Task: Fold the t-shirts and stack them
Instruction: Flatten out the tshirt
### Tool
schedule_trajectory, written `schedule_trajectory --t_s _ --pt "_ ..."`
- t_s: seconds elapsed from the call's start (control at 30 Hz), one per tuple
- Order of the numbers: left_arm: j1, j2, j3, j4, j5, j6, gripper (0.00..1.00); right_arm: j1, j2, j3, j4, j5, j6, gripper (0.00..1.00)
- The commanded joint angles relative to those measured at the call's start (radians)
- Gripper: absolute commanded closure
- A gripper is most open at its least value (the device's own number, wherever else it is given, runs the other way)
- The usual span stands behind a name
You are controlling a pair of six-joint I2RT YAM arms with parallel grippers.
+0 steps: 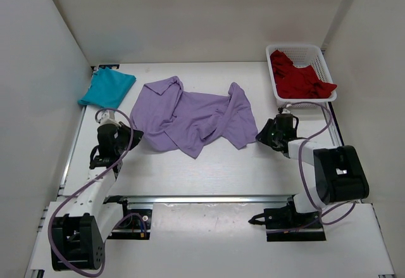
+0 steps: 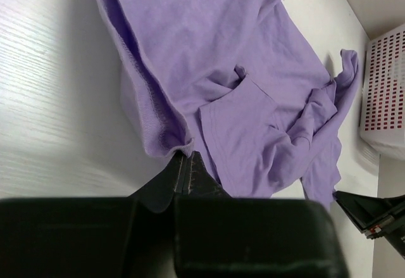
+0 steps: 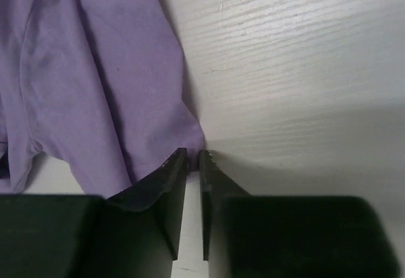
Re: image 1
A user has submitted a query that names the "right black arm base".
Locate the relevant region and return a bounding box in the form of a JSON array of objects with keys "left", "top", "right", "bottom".
[{"left": 248, "top": 201, "right": 327, "bottom": 242}]

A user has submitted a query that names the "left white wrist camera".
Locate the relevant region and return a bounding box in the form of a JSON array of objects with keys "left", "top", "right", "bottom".
[{"left": 97, "top": 110, "right": 116, "bottom": 125}]

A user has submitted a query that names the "teal t shirt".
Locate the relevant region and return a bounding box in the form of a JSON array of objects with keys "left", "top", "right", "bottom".
[{"left": 77, "top": 68, "right": 137, "bottom": 109}]

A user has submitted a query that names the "white plastic basket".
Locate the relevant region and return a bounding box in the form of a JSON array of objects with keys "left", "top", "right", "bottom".
[{"left": 266, "top": 44, "right": 337, "bottom": 106}]

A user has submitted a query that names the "red t shirt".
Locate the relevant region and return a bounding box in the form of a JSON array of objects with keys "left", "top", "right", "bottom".
[{"left": 270, "top": 50, "right": 337, "bottom": 99}]

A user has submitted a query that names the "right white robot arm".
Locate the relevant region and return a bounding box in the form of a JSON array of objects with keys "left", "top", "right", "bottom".
[{"left": 256, "top": 113, "right": 370, "bottom": 227}]

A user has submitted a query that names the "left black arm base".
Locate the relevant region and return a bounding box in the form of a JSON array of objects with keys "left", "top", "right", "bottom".
[{"left": 104, "top": 196, "right": 153, "bottom": 241}]

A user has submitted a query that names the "dark label sticker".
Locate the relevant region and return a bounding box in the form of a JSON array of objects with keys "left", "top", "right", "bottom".
[{"left": 98, "top": 64, "right": 120, "bottom": 70}]

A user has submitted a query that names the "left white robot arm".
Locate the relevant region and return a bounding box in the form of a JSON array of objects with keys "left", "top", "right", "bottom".
[{"left": 48, "top": 122, "right": 144, "bottom": 272}]

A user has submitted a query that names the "lilac t shirt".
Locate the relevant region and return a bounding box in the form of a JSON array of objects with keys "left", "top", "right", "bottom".
[{"left": 130, "top": 77, "right": 258, "bottom": 158}]

